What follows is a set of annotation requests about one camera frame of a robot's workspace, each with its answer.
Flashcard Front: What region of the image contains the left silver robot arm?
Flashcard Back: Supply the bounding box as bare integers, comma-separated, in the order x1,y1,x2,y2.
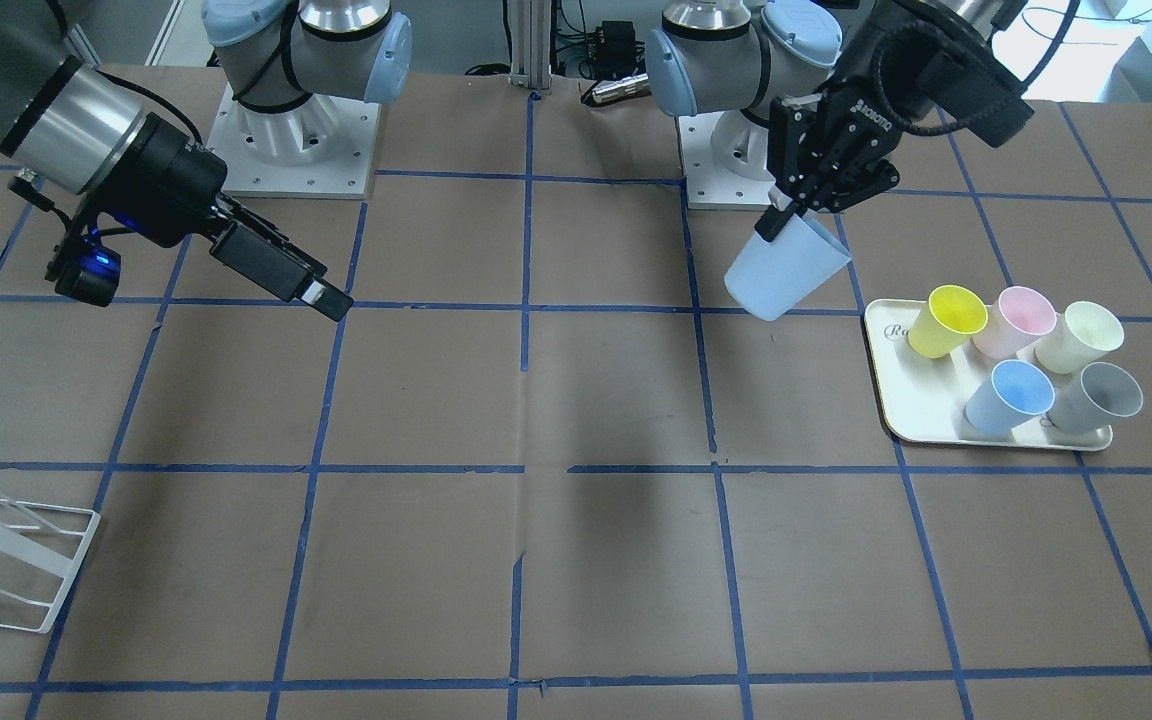
645,1,1033,241

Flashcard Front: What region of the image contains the grey plastic cup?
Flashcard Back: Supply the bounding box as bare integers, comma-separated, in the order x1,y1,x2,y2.
1048,361,1144,435

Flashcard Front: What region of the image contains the pale blue plastic cup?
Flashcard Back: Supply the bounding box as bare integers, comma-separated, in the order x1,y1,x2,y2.
723,213,852,323

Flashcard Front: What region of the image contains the white wire cup rack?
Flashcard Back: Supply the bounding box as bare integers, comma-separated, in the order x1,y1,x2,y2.
0,488,103,634

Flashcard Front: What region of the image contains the aluminium frame post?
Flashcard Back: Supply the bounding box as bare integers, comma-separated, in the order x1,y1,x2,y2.
506,0,556,94

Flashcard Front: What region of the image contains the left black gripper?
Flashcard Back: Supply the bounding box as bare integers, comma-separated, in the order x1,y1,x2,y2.
756,78,914,243

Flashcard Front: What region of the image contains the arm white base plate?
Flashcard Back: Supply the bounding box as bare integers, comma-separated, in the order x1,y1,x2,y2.
675,109,776,210
206,88,385,200

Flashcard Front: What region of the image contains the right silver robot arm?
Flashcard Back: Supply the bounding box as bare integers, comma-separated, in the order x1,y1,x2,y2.
0,1,414,323

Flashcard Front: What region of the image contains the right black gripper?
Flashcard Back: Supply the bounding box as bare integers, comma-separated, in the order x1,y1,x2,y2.
86,115,355,323

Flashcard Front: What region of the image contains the pink plastic cup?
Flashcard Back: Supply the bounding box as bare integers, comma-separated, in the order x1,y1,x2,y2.
972,286,1059,361

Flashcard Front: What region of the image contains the cream plastic cup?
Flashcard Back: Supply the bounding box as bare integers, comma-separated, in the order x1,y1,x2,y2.
1034,300,1126,376

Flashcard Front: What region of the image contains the yellow plastic cup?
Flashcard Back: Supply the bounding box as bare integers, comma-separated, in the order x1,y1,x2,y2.
908,285,988,359

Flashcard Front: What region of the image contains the cream serving tray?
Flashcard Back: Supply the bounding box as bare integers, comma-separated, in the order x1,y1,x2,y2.
863,300,1114,452

